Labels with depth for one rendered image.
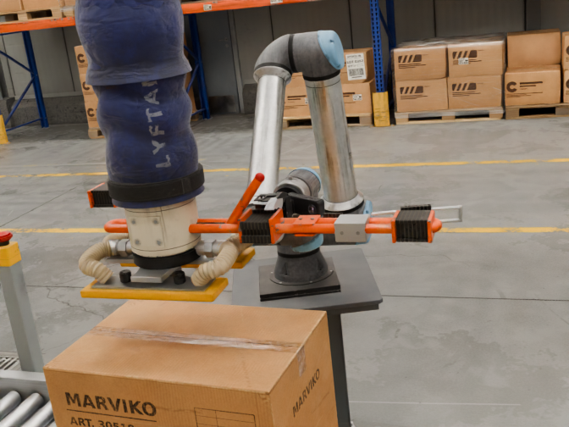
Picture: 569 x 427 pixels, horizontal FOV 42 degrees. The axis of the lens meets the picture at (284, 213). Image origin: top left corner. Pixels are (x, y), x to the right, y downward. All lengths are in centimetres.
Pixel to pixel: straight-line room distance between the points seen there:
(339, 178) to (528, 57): 691
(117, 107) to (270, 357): 66
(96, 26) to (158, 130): 25
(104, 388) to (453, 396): 187
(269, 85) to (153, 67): 66
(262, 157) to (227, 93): 871
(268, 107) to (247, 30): 846
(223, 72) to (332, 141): 847
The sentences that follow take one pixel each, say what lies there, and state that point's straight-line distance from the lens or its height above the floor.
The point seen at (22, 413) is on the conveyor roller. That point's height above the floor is 54.
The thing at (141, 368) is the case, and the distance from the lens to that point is 182.
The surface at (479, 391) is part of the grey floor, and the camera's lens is 339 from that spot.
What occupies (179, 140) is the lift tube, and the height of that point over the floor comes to 146.
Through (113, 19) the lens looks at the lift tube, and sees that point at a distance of 163.
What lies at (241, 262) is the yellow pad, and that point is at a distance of 183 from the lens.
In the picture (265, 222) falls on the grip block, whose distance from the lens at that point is 166.
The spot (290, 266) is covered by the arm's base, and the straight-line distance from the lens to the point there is 257.
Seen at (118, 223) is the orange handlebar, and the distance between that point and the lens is 189.
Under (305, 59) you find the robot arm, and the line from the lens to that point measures 225.
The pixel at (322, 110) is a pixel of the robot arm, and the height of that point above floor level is 138.
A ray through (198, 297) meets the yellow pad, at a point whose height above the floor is 112.
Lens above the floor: 177
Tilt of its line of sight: 17 degrees down
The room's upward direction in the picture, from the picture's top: 7 degrees counter-clockwise
